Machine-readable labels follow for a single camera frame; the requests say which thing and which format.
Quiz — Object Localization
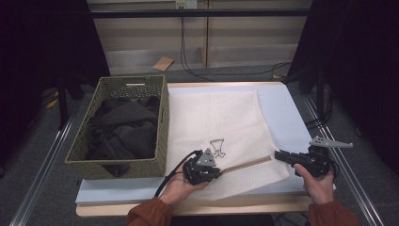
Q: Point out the person's right hand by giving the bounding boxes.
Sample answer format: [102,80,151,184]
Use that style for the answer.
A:
[294,164,336,205]

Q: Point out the yellow tape strip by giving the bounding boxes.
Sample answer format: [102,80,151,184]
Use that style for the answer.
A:
[46,90,60,109]

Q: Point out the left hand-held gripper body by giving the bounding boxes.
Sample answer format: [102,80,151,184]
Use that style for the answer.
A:
[182,148,223,186]

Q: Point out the black floor cable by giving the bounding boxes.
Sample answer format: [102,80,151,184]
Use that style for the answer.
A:
[305,93,333,130]

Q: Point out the aluminium floor rail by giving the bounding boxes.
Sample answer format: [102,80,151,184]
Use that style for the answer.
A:
[302,95,385,226]
[8,106,79,226]

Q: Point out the black horizontal bar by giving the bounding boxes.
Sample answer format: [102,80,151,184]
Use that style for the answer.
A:
[89,8,313,19]

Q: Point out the brown cardboard piece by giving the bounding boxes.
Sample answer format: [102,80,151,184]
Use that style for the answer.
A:
[152,56,175,73]

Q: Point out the right hand-held gripper black cable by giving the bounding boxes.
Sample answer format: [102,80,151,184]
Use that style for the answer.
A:
[327,159,342,182]

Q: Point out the black metal stand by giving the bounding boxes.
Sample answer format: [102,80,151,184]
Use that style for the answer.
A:
[314,72,326,121]
[56,78,70,131]

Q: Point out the black wall cable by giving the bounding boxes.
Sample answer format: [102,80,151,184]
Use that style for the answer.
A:
[179,16,293,83]

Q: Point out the person's left hand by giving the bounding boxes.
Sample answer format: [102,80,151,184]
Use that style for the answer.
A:
[159,163,210,206]

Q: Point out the black garment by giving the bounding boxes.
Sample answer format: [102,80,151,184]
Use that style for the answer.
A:
[84,95,162,177]

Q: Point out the white foam mat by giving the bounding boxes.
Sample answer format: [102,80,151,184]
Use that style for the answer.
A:
[74,83,337,206]

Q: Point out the white wall power outlet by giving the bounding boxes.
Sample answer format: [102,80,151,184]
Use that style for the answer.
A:
[174,0,199,9]

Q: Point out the white mesh laundry bag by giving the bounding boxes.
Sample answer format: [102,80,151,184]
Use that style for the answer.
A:
[165,89,293,202]

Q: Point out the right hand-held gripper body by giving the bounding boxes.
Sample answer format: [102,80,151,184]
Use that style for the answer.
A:
[294,135,355,178]

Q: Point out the black curtain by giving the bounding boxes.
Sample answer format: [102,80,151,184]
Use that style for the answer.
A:
[0,0,111,168]
[286,0,399,177]

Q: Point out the green woven basket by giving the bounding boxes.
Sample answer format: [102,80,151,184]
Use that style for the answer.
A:
[64,74,170,181]

